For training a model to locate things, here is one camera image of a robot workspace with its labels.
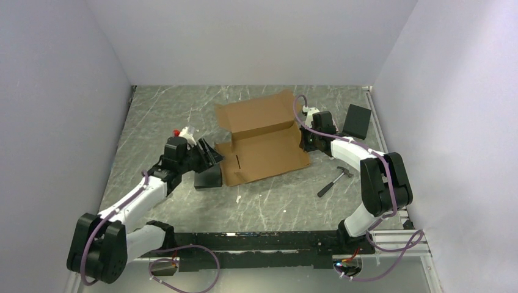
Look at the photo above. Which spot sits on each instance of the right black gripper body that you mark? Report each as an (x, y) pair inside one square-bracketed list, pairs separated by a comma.
[(308, 141)]

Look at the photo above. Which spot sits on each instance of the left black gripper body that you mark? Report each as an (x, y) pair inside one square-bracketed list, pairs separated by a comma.
[(194, 160)]

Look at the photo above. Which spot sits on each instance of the brown cardboard box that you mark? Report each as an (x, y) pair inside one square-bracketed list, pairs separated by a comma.
[(264, 138)]

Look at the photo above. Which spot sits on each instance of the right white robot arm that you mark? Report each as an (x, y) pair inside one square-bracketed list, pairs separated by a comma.
[(385, 186)]

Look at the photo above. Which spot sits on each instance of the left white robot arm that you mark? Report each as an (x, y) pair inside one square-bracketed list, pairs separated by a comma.
[(104, 243)]

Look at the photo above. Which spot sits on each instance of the black square box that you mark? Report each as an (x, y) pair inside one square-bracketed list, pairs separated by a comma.
[(357, 121)]

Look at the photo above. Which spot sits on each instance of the black rectangular block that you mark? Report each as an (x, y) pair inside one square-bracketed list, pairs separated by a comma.
[(208, 179)]

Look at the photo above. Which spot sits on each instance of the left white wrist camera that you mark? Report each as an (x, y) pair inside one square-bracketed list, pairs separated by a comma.
[(187, 133)]

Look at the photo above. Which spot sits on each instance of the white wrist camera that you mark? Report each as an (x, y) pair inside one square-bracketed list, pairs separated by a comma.
[(307, 115), (187, 133)]

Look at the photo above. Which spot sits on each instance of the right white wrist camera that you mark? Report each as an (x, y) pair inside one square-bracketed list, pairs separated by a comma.
[(307, 115)]

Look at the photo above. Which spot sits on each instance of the black handled claw hammer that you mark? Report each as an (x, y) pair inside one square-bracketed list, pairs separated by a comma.
[(344, 172)]

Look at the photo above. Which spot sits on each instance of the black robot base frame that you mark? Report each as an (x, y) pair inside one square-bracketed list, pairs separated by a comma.
[(246, 250)]

